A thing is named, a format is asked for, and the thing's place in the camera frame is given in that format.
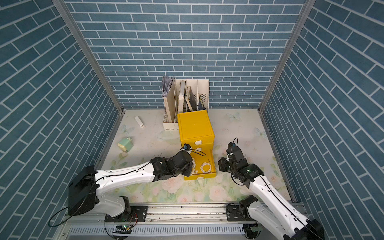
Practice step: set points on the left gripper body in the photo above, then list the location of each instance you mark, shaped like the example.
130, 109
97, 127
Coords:
186, 171

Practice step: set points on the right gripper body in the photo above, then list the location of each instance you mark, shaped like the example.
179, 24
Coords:
226, 165

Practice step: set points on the yellow bottom drawer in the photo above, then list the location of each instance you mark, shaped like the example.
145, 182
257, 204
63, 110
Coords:
199, 160

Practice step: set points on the yellow drawer cabinet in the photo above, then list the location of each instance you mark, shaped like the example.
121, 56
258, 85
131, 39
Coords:
195, 129

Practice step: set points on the white earphones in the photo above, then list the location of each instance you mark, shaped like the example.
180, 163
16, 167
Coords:
194, 170
206, 168

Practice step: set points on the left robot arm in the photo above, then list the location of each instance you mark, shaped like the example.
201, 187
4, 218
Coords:
88, 189

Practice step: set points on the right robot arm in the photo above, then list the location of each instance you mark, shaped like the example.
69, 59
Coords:
266, 205

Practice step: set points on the white rectangular small device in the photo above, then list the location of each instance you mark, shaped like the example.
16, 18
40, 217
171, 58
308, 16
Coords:
139, 121

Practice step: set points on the mint green small box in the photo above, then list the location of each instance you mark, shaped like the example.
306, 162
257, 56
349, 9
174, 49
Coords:
126, 144

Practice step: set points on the white file organizer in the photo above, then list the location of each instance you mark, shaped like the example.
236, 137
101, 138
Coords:
182, 96

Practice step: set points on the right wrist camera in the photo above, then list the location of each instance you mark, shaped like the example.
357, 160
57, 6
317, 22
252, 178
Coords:
231, 148

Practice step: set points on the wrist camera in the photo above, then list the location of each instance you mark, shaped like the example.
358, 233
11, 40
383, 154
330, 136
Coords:
231, 148
187, 148

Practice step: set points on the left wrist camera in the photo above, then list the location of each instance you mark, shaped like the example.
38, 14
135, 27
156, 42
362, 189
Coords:
187, 148

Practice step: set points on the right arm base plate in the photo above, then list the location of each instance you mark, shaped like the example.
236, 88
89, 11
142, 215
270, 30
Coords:
239, 212

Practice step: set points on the aluminium rail frame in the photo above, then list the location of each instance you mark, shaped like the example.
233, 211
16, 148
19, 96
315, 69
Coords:
164, 220

